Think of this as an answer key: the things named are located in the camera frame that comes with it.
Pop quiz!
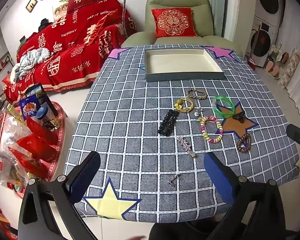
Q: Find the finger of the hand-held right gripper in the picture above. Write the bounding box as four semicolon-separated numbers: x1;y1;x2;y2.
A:
286;124;300;164

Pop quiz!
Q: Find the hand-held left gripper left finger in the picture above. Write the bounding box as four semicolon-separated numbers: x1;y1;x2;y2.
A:
17;150;102;240

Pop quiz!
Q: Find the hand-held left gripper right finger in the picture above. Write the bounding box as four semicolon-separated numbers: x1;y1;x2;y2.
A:
204;152;294;240

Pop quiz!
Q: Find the brown spiral hair tie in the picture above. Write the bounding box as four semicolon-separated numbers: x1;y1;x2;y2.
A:
236;133;252;153

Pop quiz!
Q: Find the pink yellow bead bracelet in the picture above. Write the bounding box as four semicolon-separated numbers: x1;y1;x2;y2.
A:
199;116;224;143

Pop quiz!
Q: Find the small black hair claw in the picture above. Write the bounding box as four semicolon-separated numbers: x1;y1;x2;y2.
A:
231;110;246;124

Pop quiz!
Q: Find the green plastic bangle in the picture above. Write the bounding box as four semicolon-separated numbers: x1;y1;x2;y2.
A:
212;95;235;117

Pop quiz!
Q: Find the long black hair clip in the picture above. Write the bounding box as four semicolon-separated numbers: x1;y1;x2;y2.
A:
158;109;179;137

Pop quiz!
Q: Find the yellow hair tie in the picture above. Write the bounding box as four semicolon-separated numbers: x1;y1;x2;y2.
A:
175;98;195;112

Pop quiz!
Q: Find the braided rope bracelet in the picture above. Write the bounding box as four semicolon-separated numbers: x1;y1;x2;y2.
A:
187;88;207;101

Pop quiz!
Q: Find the shallow grey cardboard tray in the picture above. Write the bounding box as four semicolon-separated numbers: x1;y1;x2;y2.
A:
144;46;226;82

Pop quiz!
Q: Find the yellow paper star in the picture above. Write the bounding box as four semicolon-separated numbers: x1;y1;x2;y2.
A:
83;177;142;221

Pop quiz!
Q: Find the silver star hair clip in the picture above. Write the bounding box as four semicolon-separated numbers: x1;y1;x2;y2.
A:
177;135;197;159

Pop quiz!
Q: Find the orange paper star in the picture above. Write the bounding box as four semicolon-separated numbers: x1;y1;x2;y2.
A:
216;102;259;140

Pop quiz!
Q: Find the grey checked tablecloth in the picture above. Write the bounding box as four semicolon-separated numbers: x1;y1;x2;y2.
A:
65;44;300;224

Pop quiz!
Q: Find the slipper rack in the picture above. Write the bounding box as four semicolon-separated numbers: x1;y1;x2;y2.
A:
264;42;300;88

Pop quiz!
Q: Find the blue lidded jar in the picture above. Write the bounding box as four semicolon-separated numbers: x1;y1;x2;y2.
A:
37;106;53;126

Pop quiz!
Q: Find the clear plastic bag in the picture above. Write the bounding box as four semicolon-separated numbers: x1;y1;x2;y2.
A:
0;120;33;188

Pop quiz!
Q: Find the blue snack box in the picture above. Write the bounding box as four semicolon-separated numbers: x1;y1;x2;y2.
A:
18;83;59;130

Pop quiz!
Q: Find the white washing machine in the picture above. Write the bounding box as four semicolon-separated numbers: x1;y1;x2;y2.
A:
245;17;283;66

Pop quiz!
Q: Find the pink paper star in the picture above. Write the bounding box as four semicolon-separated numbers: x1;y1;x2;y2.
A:
204;45;235;60

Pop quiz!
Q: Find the purple paper star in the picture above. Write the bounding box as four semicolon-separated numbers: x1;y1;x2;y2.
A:
109;47;130;60

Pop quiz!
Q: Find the grey white clothes heap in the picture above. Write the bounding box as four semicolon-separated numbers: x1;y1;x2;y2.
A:
10;47;52;82

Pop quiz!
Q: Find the red covered sofa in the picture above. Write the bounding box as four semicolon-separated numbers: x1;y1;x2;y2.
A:
2;0;138;103

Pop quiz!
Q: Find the pale green curtain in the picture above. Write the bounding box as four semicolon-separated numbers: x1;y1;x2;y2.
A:
197;0;227;38

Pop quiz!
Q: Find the red embroidered cushion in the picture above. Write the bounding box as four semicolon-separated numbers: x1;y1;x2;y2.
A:
151;7;198;38

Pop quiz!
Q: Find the cartoon print cushion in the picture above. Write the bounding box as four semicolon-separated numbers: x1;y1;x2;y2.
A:
52;0;71;21

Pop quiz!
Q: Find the small framed wall picture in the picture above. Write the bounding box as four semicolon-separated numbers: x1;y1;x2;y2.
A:
25;0;38;13

